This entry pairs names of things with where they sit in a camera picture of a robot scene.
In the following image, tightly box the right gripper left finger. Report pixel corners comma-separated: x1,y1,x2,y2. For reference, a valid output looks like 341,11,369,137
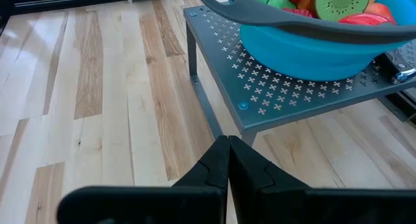
57,135,230,224

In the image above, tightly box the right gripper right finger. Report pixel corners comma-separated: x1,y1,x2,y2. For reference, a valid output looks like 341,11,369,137
228,135,416,224

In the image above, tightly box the blue collapsible bowl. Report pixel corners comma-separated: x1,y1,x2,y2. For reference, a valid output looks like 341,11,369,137
194,0,416,82

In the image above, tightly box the toy apple half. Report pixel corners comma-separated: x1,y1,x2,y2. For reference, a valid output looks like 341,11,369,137
337,12,398,26

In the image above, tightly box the brown toy kiwi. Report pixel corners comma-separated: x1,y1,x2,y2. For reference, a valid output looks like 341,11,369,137
313,0,371,23

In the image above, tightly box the grey perforated metal stand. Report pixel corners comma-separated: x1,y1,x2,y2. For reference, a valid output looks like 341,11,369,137
183,5,416,147

